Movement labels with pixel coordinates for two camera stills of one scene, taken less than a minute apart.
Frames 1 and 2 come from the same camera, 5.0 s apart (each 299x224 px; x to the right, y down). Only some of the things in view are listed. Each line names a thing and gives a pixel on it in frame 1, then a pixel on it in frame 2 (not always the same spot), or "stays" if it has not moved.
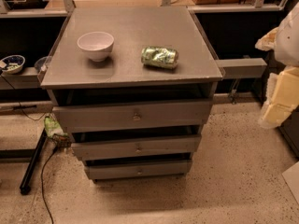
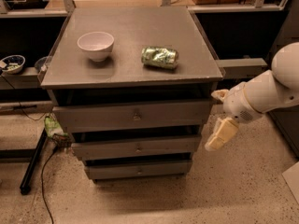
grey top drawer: x=180 y=113 stays
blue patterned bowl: x=14 y=63 stays
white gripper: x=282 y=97 → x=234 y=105
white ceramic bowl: x=96 y=45 stays
